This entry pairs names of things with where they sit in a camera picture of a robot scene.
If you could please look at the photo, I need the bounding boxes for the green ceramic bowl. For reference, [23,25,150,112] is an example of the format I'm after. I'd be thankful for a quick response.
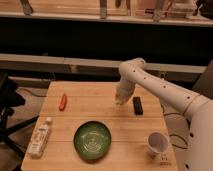
[73,121,111,161]

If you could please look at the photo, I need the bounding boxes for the black rectangular block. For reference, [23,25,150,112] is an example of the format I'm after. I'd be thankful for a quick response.
[133,97,143,115]

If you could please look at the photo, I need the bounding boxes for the orange carrot toy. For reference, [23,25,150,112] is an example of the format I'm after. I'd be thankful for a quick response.
[59,94,67,111]

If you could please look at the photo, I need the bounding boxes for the white plastic bottle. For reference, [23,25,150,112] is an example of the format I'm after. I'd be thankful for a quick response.
[27,117,52,158]

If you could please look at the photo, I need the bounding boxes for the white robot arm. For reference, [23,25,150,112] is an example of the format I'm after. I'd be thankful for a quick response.
[115,58,213,171]

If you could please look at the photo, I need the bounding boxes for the wooden upper shelf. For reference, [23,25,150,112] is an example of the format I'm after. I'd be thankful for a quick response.
[0,0,213,28]

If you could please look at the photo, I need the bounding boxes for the black office chair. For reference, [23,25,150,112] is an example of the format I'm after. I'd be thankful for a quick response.
[0,72,38,159]

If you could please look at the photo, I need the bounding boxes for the white sponge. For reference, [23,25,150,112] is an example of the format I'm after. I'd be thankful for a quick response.
[115,95,128,105]

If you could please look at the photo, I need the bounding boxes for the black floor cable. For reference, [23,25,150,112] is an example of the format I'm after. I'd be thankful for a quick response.
[163,112,191,151]

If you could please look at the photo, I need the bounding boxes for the grey metal bench rail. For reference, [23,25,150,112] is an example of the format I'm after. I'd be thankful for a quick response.
[0,53,206,74]

